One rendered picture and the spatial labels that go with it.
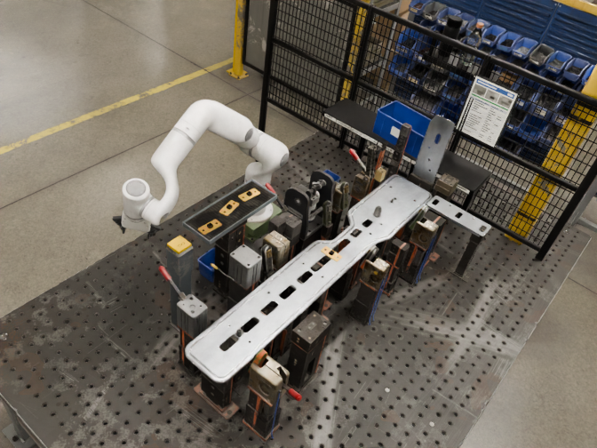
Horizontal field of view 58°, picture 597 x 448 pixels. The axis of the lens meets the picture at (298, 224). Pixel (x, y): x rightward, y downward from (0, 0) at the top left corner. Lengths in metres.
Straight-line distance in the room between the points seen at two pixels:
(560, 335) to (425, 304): 1.40
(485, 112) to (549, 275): 0.86
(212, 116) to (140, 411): 1.05
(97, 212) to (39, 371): 1.76
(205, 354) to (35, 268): 1.89
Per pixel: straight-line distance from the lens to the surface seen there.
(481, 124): 2.78
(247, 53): 5.18
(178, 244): 1.93
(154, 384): 2.14
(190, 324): 1.89
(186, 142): 1.86
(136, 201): 1.79
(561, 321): 3.83
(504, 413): 3.24
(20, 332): 2.36
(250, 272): 1.96
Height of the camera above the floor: 2.54
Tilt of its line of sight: 43 degrees down
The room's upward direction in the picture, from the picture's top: 10 degrees clockwise
